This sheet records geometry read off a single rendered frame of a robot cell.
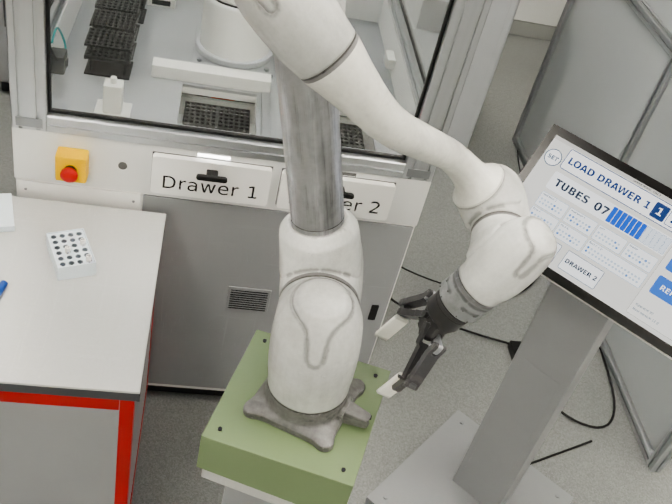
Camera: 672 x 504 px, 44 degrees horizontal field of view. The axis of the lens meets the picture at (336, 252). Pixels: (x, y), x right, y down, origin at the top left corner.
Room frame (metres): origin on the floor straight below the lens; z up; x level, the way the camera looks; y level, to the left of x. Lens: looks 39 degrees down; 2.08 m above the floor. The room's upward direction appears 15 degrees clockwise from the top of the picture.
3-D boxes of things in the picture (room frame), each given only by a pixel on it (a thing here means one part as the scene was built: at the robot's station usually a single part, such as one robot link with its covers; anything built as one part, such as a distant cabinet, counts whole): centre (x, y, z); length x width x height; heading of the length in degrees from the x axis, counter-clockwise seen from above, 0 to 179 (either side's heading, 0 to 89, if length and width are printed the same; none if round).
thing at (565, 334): (1.56, -0.60, 0.51); 0.50 x 0.45 x 1.02; 149
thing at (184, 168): (1.64, 0.34, 0.87); 0.29 x 0.02 x 0.11; 103
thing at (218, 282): (2.12, 0.41, 0.40); 1.03 x 0.95 x 0.80; 103
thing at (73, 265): (1.35, 0.58, 0.78); 0.12 x 0.08 x 0.04; 35
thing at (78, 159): (1.55, 0.66, 0.88); 0.07 x 0.05 x 0.07; 103
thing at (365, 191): (1.71, 0.04, 0.87); 0.29 x 0.02 x 0.11; 103
